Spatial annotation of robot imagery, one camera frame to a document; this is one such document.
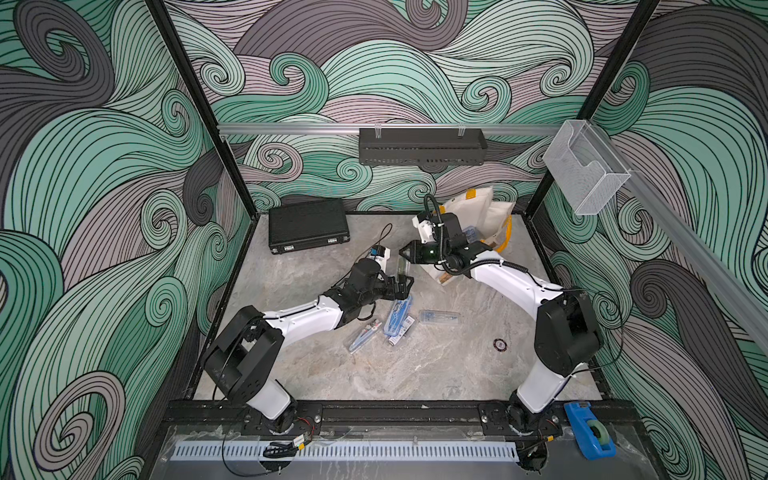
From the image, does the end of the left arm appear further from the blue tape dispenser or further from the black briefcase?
the blue tape dispenser

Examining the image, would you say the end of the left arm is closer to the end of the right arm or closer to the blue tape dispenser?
the end of the right arm

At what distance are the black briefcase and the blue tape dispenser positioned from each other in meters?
0.84

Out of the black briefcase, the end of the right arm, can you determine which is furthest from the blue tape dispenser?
the black briefcase

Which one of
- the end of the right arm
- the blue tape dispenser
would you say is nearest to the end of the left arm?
the end of the right arm

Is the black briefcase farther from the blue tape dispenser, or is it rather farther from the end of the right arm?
the blue tape dispenser

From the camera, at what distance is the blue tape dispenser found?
670 millimetres

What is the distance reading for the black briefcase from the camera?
1.08 m
